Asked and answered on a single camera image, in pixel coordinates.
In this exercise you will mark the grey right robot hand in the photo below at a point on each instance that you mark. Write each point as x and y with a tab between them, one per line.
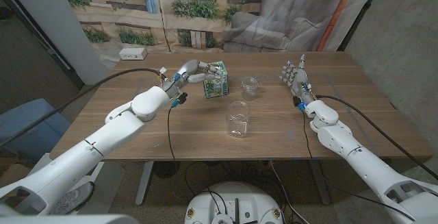
299	80

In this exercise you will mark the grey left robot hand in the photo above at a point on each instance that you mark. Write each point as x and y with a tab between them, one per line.
191	73

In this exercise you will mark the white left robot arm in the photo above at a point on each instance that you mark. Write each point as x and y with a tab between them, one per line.
119	131

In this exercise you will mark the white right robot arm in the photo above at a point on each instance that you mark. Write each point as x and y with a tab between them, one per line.
342	138

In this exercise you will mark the teal floral tissue box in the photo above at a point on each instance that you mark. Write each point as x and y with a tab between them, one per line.
217	87

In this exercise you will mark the small clear glass jar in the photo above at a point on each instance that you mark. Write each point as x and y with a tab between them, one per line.
250	88

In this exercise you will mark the printed fabric backdrop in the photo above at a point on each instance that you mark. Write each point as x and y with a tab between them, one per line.
205	18

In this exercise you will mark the white power strip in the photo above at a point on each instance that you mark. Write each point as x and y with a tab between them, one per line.
132	53

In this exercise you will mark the large clear plastic cup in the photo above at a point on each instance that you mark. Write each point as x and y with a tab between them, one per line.
237	121

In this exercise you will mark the black backdrop stand pole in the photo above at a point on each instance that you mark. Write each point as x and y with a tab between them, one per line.
360	15

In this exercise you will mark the black round floor fan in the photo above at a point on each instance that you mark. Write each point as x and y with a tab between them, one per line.
166	169

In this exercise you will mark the grey table leg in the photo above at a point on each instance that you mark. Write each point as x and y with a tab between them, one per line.
320	183

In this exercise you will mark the white table leg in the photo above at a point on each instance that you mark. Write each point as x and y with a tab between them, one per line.
143	183

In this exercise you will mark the white robot torso base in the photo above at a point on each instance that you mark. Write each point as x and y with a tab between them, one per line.
236	200

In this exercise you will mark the blue-grey ottoman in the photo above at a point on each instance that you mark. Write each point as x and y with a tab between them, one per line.
31	128

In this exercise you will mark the grey sneaker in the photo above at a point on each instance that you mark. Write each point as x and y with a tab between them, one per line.
75	198

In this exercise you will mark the white robot chest edge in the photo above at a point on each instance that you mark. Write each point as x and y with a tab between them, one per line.
68	220

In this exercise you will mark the brown cardboard box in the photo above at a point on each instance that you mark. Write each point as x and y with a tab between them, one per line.
12	174

